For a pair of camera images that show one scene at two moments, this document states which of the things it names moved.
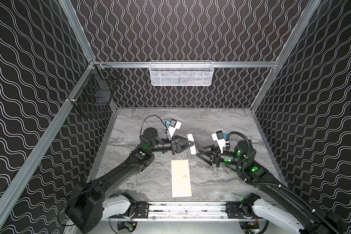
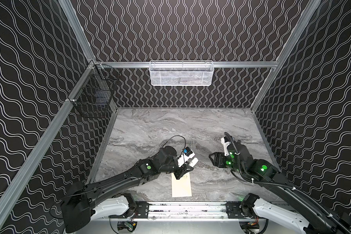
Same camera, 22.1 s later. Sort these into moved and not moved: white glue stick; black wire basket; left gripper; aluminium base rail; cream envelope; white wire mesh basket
Moved: white glue stick; left gripper
Not moved: black wire basket; cream envelope; white wire mesh basket; aluminium base rail
